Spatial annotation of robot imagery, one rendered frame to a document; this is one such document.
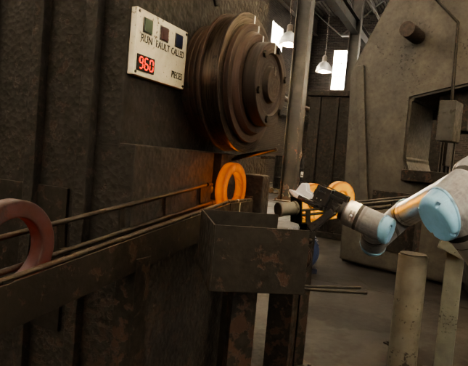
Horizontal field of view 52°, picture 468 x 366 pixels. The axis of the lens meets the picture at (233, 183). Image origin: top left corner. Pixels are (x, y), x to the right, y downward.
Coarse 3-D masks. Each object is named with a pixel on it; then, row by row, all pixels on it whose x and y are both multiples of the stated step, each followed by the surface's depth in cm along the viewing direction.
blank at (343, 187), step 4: (332, 184) 206; (336, 184) 205; (340, 184) 206; (344, 184) 207; (348, 184) 208; (328, 188) 206; (336, 188) 205; (340, 188) 206; (344, 188) 207; (348, 188) 208; (352, 188) 209; (344, 192) 208; (348, 192) 209; (352, 192) 210; (352, 196) 210
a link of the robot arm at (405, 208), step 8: (464, 160) 117; (432, 184) 140; (416, 192) 153; (424, 192) 143; (400, 200) 172; (408, 200) 156; (416, 200) 148; (392, 208) 169; (400, 208) 162; (408, 208) 155; (416, 208) 150; (392, 216) 168; (400, 216) 162; (408, 216) 158; (416, 216) 153; (400, 224) 166; (408, 224) 164; (400, 232) 168
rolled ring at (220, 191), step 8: (224, 168) 163; (232, 168) 164; (240, 168) 170; (224, 176) 160; (240, 176) 171; (216, 184) 161; (224, 184) 160; (240, 184) 173; (216, 192) 161; (224, 192) 161; (240, 192) 173; (216, 200) 162; (224, 200) 161
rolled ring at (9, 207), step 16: (0, 208) 83; (16, 208) 86; (32, 208) 89; (0, 224) 83; (32, 224) 91; (48, 224) 93; (32, 240) 93; (48, 240) 93; (32, 256) 92; (48, 256) 94; (16, 272) 91
